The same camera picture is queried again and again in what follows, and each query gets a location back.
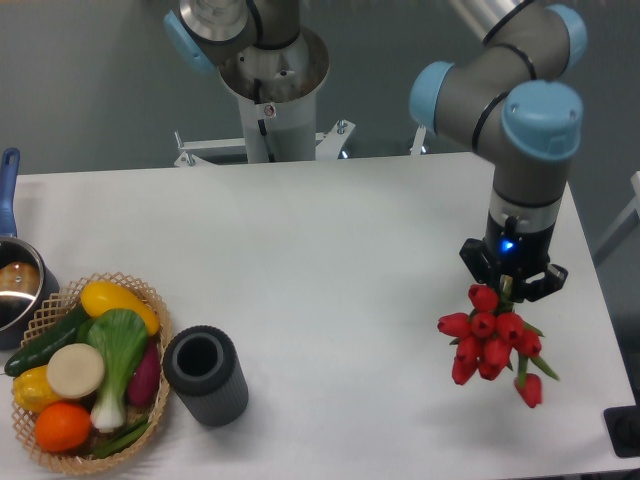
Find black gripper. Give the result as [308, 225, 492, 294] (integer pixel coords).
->
[459, 198, 569, 302]

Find red tulip bouquet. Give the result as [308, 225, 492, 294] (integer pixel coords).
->
[436, 276, 559, 408]

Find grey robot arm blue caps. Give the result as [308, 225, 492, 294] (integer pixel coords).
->
[164, 1, 587, 302]

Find black device at table edge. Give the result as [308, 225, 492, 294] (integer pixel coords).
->
[603, 405, 639, 458]

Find dark grey ribbed vase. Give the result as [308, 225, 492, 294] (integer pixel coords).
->
[162, 325, 249, 427]

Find purple sweet potato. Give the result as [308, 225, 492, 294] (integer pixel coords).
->
[126, 340, 161, 407]

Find green bok choy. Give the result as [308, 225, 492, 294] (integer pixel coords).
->
[87, 309, 148, 433]

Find yellow squash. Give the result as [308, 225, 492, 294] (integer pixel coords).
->
[80, 281, 160, 336]

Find green bean pods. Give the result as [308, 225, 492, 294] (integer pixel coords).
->
[91, 416, 149, 459]

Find beige round mushroom cap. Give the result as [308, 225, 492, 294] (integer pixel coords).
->
[46, 343, 105, 400]

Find woven wicker basket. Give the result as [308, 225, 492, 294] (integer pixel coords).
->
[12, 272, 172, 476]

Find orange fruit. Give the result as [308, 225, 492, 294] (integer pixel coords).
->
[34, 402, 92, 453]

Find dark green cucumber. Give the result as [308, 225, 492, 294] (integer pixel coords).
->
[4, 305, 90, 377]

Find yellow bell pepper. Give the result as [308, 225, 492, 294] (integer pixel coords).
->
[13, 365, 63, 413]

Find white frame at right edge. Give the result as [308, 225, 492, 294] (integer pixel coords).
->
[592, 171, 639, 267]

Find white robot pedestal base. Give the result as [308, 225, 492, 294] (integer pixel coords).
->
[174, 28, 356, 167]

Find blue handled saucepan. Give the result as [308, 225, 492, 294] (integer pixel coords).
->
[1, 147, 59, 351]

